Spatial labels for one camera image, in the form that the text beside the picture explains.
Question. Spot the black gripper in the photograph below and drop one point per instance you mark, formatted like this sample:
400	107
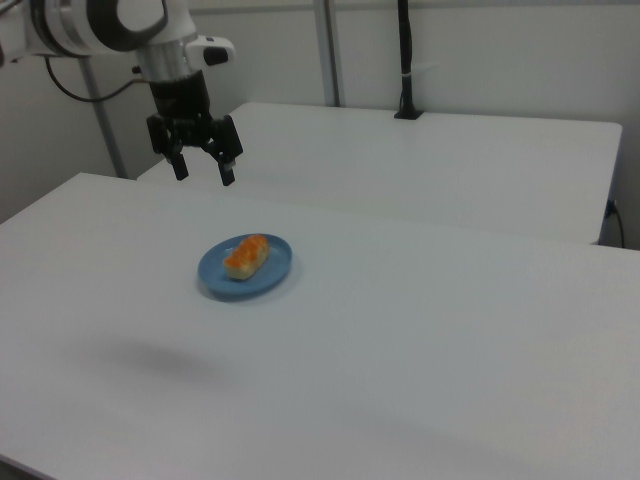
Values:
182	105

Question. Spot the bread with orange topping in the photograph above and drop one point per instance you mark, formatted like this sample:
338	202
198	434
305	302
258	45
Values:
245	260

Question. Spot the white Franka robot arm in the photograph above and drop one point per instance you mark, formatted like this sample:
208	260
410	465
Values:
75	25

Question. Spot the blue round plate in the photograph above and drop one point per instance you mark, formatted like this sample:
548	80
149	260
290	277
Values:
272	270

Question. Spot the slim grey partition post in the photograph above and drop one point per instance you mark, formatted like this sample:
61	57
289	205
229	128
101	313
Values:
102	120

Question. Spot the wide aluminium partition post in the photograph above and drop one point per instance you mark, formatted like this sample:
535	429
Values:
330	50

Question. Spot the black camera stand pole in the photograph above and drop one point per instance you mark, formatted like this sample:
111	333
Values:
406	60

